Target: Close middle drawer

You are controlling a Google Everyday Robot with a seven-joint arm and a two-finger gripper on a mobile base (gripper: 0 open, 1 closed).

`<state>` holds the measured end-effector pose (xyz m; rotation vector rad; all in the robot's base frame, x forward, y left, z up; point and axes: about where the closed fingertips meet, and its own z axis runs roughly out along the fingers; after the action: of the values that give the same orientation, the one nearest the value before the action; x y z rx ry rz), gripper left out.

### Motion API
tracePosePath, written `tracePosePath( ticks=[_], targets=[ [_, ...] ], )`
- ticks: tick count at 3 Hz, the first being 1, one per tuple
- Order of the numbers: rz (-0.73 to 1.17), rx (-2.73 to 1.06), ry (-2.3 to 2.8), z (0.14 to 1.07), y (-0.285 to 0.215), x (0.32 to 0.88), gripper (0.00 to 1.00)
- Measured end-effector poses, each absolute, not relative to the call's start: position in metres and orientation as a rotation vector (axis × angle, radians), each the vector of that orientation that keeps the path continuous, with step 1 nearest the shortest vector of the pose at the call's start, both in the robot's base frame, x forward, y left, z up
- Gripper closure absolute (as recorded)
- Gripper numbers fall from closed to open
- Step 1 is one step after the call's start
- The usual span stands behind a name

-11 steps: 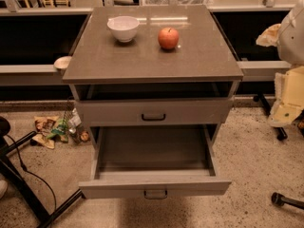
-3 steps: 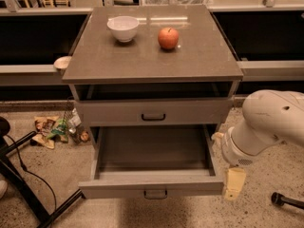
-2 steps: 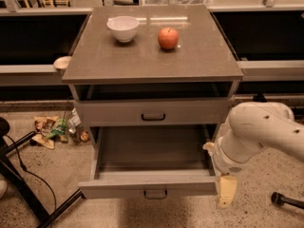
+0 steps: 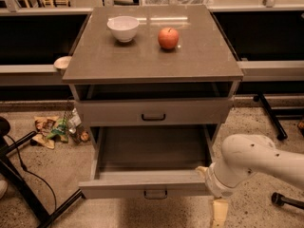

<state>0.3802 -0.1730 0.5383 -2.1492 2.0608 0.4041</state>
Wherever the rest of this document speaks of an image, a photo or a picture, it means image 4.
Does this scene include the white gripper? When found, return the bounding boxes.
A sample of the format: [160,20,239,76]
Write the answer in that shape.
[196,162,236,228]

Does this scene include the grey drawer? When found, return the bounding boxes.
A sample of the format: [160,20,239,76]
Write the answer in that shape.
[79,125,215,200]
[75,99,233,126]

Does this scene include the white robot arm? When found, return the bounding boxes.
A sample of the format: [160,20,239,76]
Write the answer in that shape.
[196,134,304,228]

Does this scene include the grey top drawer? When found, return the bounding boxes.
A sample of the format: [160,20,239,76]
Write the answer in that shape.
[75,99,233,126]

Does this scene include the grey drawer cabinet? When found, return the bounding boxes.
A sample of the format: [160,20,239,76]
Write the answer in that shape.
[62,5,245,138]

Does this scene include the black caster leg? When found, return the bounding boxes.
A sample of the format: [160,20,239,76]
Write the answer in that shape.
[271,192,304,210]

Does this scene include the black chair leg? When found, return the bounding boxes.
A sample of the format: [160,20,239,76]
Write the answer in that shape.
[252,93,304,142]

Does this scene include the grey railing ledge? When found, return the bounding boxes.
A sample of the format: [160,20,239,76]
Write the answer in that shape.
[0,61,304,86]

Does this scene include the red apple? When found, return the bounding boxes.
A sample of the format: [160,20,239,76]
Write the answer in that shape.
[158,28,179,49]

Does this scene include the snack bags pile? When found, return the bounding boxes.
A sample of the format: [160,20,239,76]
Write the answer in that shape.
[32,108,90,149]

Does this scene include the white bowl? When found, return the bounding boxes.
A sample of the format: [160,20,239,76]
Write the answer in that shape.
[107,16,140,43]

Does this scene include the black stand frame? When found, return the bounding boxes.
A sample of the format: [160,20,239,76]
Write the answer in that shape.
[0,116,86,228]

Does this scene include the black cable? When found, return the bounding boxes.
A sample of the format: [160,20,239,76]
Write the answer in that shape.
[6,134,58,212]

